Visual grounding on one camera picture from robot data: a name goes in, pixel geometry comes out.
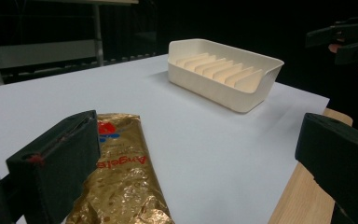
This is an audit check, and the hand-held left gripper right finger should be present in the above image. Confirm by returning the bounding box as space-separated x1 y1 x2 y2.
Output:
294 112 358 224

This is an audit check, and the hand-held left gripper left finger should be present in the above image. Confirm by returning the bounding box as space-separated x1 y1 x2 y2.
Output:
6 109 102 224

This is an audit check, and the gold foil snack packet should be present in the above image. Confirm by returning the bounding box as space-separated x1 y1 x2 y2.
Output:
64 113 175 224

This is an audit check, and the cream plastic tray with dividers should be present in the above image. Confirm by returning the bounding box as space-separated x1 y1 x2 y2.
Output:
167 37 285 114

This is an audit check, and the grey shelf board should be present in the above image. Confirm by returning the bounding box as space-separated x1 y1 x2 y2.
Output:
0 38 98 70

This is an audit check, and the white paper sheet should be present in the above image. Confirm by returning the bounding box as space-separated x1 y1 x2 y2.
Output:
0 53 330 224

